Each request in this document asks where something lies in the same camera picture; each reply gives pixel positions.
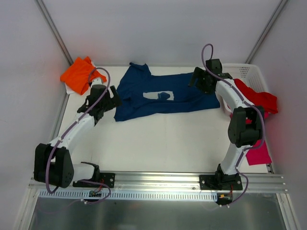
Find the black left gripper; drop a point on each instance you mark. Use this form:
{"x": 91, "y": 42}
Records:
{"x": 111, "y": 100}

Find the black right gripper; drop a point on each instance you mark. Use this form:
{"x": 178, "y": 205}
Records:
{"x": 197, "y": 78}

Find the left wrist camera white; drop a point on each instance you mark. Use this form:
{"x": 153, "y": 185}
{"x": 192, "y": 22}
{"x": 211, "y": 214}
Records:
{"x": 97, "y": 81}

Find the right corner metal profile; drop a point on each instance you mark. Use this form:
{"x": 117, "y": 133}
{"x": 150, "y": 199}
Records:
{"x": 267, "y": 28}

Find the orange folded t shirt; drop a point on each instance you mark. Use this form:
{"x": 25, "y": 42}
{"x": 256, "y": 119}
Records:
{"x": 79, "y": 75}

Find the white plastic basket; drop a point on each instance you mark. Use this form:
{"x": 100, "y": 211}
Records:
{"x": 249, "y": 74}

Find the corner metal profile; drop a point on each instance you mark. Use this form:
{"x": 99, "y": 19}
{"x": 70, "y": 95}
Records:
{"x": 53, "y": 28}
{"x": 267, "y": 28}

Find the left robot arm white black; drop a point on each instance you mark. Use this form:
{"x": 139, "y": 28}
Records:
{"x": 53, "y": 164}

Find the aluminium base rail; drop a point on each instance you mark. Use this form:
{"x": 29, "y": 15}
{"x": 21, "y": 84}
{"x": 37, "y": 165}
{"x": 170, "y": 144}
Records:
{"x": 189, "y": 182}

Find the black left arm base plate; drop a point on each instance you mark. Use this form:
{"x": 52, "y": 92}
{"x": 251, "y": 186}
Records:
{"x": 108, "y": 179}

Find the pink t shirt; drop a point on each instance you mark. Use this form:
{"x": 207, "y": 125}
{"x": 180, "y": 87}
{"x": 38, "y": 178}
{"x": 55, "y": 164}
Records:
{"x": 261, "y": 155}

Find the left corner metal profile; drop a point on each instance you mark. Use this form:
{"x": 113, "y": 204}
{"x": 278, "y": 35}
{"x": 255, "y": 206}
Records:
{"x": 53, "y": 28}

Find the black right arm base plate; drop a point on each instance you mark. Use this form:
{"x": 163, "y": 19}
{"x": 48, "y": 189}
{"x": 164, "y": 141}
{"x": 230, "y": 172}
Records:
{"x": 220, "y": 182}

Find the white slotted cable duct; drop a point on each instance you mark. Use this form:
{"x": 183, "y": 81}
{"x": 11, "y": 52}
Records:
{"x": 132, "y": 195}

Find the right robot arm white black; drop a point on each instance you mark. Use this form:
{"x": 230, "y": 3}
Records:
{"x": 246, "y": 126}

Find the blue printed t shirt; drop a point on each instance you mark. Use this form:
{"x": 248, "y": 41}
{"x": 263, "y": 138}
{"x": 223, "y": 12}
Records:
{"x": 143, "y": 94}

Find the red t shirt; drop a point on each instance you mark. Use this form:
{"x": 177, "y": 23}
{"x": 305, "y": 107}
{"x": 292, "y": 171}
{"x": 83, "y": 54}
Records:
{"x": 261, "y": 97}

